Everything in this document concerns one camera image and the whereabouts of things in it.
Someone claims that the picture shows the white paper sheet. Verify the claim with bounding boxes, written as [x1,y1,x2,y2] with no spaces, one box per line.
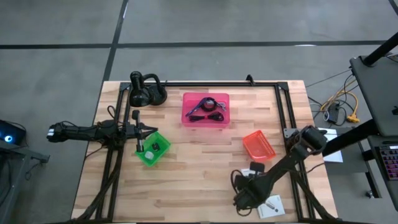
[319,127,345,164]

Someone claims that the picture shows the black keyboard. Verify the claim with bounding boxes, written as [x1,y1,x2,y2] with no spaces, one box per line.
[377,144,398,181]

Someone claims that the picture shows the yellow cables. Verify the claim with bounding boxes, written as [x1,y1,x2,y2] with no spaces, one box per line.
[320,79,361,124]

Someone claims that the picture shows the computer with blue light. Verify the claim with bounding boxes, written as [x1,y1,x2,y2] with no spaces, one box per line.
[0,119,27,146]

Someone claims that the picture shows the green plastic basket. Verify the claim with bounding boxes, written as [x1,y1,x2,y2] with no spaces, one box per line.
[134,130,172,167]

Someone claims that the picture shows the pink plastic bin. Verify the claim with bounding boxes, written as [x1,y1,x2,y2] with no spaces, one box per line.
[181,92,231,129]

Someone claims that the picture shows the black desk stand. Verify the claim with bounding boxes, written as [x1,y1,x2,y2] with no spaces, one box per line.
[320,119,398,212]

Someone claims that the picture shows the black gooseneck desk lamp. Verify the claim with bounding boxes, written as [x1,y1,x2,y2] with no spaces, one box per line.
[128,70,168,108]

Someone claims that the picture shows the grey laptop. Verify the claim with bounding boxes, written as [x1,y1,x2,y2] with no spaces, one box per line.
[349,55,398,138]

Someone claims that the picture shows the black pole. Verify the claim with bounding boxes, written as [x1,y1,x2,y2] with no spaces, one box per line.
[363,32,398,67]

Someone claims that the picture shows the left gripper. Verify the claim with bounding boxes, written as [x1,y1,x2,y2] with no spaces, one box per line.
[124,110,159,154]

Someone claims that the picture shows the grey metal stand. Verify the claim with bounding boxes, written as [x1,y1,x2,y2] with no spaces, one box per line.
[0,141,50,224]

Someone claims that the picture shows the black power strip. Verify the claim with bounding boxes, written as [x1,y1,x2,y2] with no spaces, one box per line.
[325,102,342,124]

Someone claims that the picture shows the purple cable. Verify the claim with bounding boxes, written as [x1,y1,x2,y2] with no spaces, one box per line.
[185,97,208,118]

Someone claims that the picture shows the orange plastic basket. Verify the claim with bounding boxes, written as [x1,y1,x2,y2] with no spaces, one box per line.
[242,129,277,163]

